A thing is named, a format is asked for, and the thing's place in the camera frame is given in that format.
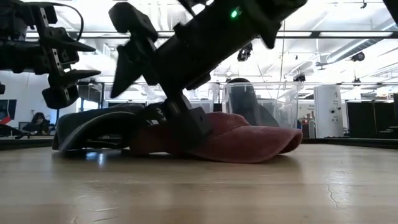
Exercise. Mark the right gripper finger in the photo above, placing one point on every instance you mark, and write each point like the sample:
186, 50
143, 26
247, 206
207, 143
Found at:
186, 124
132, 59

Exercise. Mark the clear plastic bin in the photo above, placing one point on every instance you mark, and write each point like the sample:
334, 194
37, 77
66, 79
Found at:
280, 105

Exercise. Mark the person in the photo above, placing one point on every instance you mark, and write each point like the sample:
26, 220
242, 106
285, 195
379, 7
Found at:
38, 124

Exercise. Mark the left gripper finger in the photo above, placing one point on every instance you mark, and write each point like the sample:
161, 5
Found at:
66, 79
70, 43

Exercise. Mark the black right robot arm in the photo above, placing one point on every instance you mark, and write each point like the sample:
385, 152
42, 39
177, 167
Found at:
392, 8

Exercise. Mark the black ceiling camera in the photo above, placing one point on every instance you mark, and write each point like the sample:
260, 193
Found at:
244, 52
358, 56

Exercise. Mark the red baseball cap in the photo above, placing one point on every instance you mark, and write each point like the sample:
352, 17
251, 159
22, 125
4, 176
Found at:
242, 140

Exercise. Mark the black table edge rail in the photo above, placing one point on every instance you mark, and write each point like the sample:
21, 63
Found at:
351, 142

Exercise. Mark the black partition panel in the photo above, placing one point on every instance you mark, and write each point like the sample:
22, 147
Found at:
371, 119

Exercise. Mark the black baseball cap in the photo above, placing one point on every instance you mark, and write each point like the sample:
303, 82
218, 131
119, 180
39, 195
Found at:
93, 124

